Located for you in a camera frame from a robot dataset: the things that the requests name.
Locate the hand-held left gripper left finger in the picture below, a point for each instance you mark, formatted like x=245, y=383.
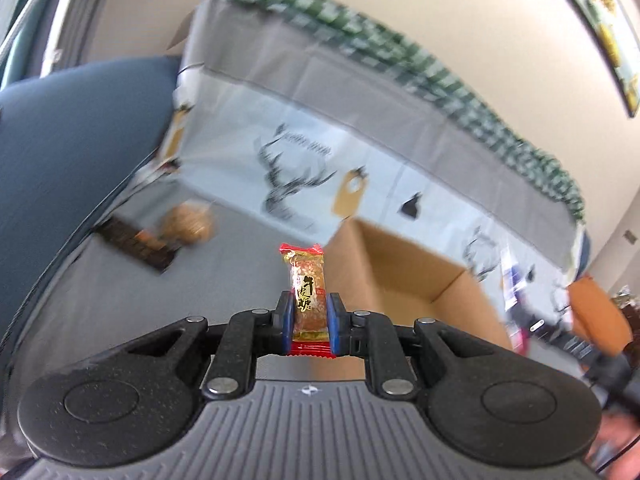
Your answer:
x=286, y=322

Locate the blue sofa cushion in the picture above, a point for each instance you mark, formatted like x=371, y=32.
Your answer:
x=65, y=160

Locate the brown cardboard box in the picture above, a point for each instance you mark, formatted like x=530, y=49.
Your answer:
x=450, y=310

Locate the framed wall picture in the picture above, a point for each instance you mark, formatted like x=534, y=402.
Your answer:
x=600, y=10

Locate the person's right hand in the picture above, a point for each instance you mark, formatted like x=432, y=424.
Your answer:
x=620, y=440

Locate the long purple tube packet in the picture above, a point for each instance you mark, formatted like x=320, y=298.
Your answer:
x=517, y=285

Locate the round cookie clear packet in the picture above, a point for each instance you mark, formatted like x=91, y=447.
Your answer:
x=187, y=222

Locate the dark chocolate bar packet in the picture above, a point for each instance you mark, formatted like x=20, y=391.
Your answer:
x=135, y=245

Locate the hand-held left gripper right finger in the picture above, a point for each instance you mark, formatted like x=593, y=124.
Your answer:
x=334, y=325

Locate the green checked cloth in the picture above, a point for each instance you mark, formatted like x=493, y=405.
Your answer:
x=400, y=60

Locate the orange round object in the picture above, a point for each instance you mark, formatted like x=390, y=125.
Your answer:
x=600, y=317

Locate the gold peanut candy packet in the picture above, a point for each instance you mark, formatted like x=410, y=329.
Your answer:
x=307, y=300

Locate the deer printed cloth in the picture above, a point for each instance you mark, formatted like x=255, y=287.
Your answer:
x=300, y=125

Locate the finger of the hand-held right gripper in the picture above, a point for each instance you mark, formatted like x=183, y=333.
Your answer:
x=560, y=337

